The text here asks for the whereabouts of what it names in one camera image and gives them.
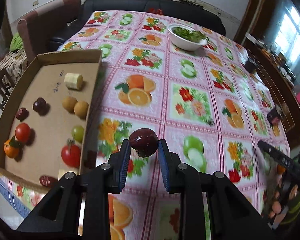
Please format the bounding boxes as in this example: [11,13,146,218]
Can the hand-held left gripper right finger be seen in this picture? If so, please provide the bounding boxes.
[158,139,277,240]

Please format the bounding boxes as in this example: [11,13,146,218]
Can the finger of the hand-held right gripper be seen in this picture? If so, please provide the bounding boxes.
[257,141,278,161]

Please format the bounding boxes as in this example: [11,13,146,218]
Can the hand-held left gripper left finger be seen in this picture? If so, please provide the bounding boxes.
[16,139,132,240]

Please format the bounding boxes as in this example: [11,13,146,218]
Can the dark red jujube date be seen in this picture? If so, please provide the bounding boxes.
[129,128,159,158]
[39,175,58,187]
[32,97,47,112]
[16,107,28,120]

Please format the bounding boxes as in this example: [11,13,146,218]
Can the large red tomato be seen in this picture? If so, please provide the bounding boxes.
[61,140,82,168]

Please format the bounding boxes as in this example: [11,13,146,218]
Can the peeled banana piece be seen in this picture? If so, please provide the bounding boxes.
[58,169,78,180]
[64,73,83,90]

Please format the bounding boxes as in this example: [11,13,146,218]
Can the shallow cardboard box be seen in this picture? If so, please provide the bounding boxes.
[0,49,102,195]

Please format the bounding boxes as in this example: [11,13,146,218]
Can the small red tomato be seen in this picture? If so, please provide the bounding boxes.
[15,123,31,142]

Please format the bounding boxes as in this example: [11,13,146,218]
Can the mandarin orange with leaf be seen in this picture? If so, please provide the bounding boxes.
[4,136,22,158]

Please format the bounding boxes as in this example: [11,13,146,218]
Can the person's right hand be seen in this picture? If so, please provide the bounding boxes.
[268,184,300,221]

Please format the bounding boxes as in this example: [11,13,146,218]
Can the red and black box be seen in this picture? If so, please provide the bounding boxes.
[267,106,285,127]

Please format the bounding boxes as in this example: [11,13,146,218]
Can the pink fruit print tablecloth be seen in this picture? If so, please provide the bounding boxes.
[0,10,292,240]

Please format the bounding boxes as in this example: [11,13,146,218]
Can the bright window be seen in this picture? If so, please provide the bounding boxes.
[272,5,300,68]

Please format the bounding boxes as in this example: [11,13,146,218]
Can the white bowl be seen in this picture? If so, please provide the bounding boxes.
[168,24,208,51]

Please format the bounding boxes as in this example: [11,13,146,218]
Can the chopped green vegetables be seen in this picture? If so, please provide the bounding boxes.
[172,26,207,42]

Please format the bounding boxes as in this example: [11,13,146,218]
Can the wooden stool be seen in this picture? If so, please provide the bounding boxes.
[0,67,14,110]

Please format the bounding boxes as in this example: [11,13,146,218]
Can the brown patterned seat cloth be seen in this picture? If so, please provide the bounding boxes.
[0,50,28,85]

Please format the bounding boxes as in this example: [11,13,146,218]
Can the black leather sofa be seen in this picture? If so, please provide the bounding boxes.
[49,0,226,52]

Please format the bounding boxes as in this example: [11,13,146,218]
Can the green cushion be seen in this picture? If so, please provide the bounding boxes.
[10,32,24,51]

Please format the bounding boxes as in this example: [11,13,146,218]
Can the brown armchair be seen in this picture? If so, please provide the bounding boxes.
[17,0,82,63]

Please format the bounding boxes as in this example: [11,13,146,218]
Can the wooden door frame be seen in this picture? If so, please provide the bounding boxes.
[234,0,273,45]

